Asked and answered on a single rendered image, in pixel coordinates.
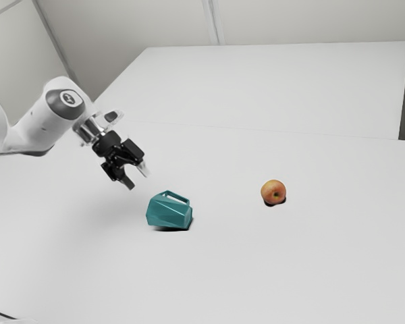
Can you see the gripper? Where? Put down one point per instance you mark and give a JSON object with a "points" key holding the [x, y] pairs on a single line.
{"points": [[109, 145]]}

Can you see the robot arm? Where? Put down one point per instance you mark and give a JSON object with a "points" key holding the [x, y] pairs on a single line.
{"points": [[37, 119]]}

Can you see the teal faceted mug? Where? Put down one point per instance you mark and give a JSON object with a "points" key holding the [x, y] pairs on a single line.
{"points": [[168, 213]]}

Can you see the red yellow apple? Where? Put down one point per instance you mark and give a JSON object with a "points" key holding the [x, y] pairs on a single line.
{"points": [[273, 191]]}

